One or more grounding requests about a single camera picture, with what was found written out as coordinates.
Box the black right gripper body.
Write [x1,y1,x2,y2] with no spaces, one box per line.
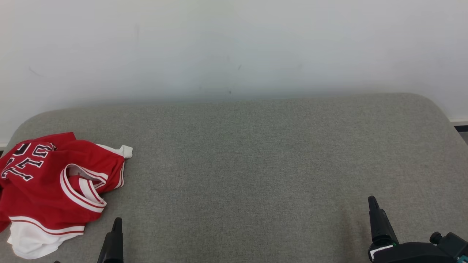
[369,242,458,263]

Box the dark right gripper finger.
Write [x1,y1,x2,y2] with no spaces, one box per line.
[368,196,397,246]

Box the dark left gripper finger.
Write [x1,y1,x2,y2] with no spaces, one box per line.
[97,217,124,263]

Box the grey fabric sofa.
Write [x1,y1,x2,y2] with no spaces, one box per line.
[0,93,468,263]

